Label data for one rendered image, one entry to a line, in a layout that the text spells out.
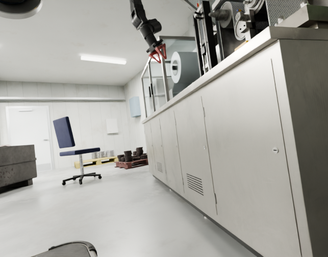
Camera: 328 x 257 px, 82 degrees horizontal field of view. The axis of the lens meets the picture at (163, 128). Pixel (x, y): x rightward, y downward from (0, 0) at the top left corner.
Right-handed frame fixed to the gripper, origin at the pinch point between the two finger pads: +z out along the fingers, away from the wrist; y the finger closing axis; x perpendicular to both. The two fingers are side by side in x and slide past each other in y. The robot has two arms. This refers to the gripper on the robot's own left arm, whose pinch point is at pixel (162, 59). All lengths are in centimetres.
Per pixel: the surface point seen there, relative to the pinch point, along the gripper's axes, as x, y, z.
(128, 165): -35, 328, 132
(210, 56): -28.5, -7.4, 13.3
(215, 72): 1.8, -29.7, 19.2
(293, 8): -50, -48, 14
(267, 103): 15, -53, 34
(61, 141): 44, 307, 7
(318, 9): -25, -62, 18
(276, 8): -40, -45, 10
